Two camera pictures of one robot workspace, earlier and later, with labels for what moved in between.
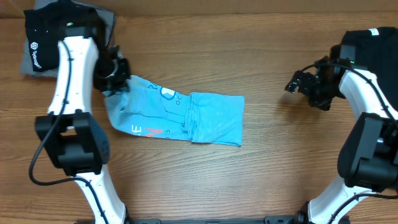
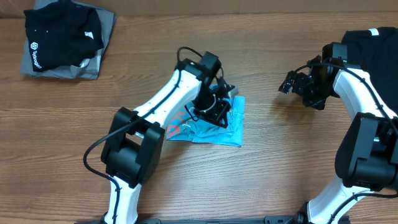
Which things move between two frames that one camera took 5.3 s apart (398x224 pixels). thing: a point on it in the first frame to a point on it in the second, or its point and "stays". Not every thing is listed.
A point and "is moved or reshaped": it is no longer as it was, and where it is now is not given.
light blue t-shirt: x=147 y=107 is moved or reshaped
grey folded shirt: x=107 y=17 stays
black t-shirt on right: x=377 y=51 stays
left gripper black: x=117 y=85 to x=219 y=113
